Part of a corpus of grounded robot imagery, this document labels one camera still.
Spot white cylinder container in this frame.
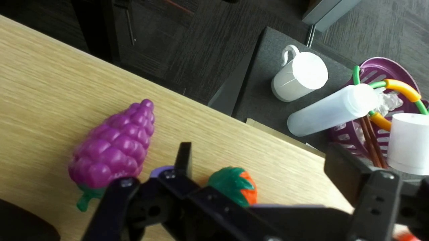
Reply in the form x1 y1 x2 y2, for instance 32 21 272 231
386 112 429 176

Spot purple toy grapes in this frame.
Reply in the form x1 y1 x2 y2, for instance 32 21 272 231
67 97 157 212

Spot white squeeze bottle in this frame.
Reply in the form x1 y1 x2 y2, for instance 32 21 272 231
285 82 386 137

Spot white mug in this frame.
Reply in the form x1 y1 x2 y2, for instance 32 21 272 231
269 42 330 102

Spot green and red toy strawberry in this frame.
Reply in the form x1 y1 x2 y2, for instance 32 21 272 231
206 165 259 210

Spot purple plastic basket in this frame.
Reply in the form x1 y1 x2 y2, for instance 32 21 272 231
326 54 429 171

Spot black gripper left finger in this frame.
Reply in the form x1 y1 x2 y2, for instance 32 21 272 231
80 140 287 241

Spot green and yellow toy ring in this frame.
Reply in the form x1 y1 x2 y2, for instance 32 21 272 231
352 65 429 132

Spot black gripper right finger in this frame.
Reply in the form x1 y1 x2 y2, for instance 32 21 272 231
323 141 429 241

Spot black side table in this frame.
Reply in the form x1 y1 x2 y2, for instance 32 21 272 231
206 25 359 148

